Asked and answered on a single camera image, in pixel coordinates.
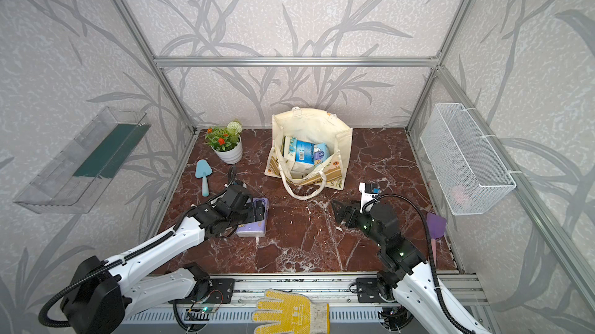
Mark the purple tissue pack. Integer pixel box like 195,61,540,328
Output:
236,198,270,237

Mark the cream floral canvas tote bag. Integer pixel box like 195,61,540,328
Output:
264,107,353,201

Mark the green white tissue pack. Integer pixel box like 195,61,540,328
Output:
283,136,297,171

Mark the light blue cartoon tissue pack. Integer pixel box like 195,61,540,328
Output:
312,143,330,166

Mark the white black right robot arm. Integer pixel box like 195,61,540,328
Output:
331,193,489,333

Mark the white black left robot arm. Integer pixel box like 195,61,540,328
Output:
38,183,266,333

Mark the teal small shovel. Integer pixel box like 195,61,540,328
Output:
195,160,212,198

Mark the purple pink small shovel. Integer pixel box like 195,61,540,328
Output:
426,212,447,264

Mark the potted plant white pot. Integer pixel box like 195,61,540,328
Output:
205,120,243,165

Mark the small green circuit board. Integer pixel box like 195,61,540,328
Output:
184,306,219,322

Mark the yellow knit work glove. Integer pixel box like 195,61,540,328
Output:
253,289,330,334

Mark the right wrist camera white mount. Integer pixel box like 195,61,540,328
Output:
359,182,381,213

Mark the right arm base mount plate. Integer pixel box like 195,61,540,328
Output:
348,278,387,304

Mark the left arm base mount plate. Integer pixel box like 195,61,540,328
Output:
187,278,236,305

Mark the white wire mesh basket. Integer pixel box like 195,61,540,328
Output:
420,103,516,216

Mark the clear acrylic wall shelf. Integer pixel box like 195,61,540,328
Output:
14,107,151,215

